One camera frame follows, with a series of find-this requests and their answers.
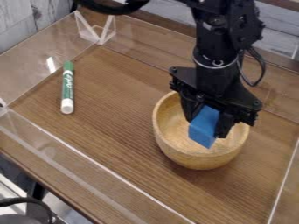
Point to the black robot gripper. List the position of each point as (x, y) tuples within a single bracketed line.
[(216, 88)]

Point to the blue foam block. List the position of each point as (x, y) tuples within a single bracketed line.
[(201, 127)]

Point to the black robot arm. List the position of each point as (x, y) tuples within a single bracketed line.
[(228, 28)]

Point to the brown wooden bowl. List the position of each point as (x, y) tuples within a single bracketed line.
[(179, 148)]

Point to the green dry-erase marker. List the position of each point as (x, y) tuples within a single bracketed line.
[(66, 89)]

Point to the clear acrylic tray wall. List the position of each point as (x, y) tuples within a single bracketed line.
[(96, 157)]

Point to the black metal table bracket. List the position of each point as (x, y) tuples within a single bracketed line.
[(40, 210)]

